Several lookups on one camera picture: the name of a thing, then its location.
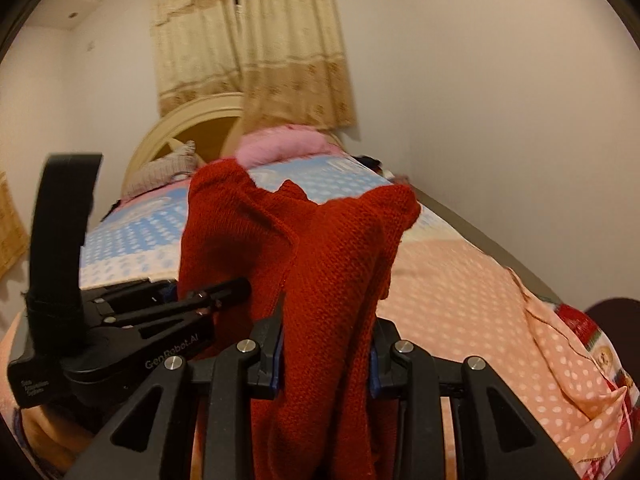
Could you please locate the striped pillow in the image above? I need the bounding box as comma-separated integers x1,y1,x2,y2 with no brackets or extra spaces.
121,140,203,200

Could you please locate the cream wooden headboard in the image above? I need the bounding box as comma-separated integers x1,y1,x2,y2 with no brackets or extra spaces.
121,92,246,196

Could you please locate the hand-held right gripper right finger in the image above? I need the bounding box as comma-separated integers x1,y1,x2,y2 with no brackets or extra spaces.
367,317,581,480

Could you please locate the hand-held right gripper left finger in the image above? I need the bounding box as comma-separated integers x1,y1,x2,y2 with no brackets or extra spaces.
62,305,288,480

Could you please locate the dark bed frame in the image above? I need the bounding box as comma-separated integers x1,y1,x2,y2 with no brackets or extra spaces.
415,187,566,306

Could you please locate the red printed blanket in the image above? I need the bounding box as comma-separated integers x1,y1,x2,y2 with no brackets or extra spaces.
555,302,633,461

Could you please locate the dark round object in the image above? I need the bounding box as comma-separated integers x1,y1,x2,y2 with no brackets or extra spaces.
585,297,640,356

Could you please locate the dark cloth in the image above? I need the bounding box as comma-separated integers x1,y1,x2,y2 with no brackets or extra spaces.
360,155,396,177

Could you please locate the beige patterned curtain panel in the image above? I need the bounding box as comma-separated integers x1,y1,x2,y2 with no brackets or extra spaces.
235,0,357,129
150,0,246,118

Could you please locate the pink pillow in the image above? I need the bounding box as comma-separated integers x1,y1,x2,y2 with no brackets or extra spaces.
235,125,346,166

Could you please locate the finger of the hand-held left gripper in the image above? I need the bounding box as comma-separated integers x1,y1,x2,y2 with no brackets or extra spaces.
107,277,252,333
82,279,179,311

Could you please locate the red knitted flower sweater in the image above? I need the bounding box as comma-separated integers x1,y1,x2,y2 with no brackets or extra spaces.
177,157,421,480

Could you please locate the polka-dot patchwork bedsheet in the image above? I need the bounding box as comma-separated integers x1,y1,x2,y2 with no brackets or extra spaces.
0,152,636,480

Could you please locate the beige patterned side curtain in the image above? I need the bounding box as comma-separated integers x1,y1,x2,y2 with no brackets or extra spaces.
0,172,31,278

